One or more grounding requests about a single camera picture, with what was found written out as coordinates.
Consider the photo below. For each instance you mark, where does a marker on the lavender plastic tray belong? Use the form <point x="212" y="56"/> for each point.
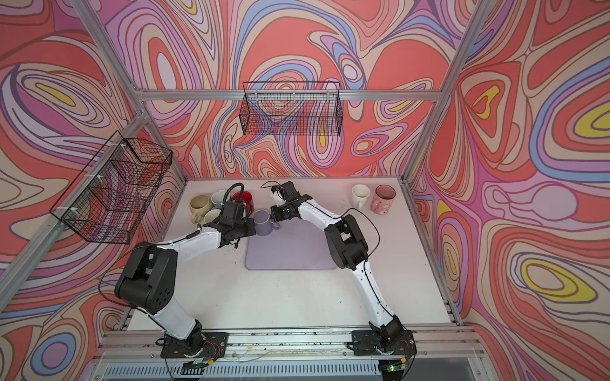
<point x="297" y="245"/>

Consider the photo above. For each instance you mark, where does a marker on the white mug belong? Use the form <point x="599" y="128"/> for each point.
<point x="360" y="194"/>

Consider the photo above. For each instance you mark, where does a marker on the aluminium corner frame post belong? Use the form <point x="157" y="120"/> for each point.
<point x="472" y="32"/>

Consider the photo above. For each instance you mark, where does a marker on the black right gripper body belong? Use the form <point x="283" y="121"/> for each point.
<point x="282" y="212"/>

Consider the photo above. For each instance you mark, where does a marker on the red mug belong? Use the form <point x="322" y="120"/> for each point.
<point x="247" y="198"/>

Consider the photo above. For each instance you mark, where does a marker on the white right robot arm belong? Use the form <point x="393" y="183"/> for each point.
<point x="350" y="251"/>

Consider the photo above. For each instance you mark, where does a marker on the beige speckled mug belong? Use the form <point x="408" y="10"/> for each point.
<point x="199" y="206"/>

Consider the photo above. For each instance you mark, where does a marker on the blue flowered mug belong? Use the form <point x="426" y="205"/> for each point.
<point x="217" y="199"/>

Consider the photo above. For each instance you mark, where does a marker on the pink patterned mug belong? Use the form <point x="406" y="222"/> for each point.
<point x="383" y="198"/>

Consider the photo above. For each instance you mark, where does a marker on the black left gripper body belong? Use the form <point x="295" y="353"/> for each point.
<point x="245" y="228"/>

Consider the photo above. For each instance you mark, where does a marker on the black wire basket wall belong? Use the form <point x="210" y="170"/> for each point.
<point x="291" y="108"/>
<point x="116" y="195"/>

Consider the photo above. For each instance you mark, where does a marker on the black wire basket back wall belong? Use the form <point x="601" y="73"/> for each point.
<point x="291" y="108"/>

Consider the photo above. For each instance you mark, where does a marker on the light green mug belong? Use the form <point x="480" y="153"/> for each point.
<point x="211" y="216"/>

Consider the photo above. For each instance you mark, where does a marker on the black wire basket left wall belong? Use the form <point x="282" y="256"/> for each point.
<point x="116" y="195"/>

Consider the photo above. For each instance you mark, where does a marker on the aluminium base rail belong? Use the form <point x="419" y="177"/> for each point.
<point x="310" y="343"/>

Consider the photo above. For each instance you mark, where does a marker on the purple mug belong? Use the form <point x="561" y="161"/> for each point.
<point x="264" y="224"/>

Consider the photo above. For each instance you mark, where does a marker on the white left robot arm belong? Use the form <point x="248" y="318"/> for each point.
<point x="148" y="279"/>

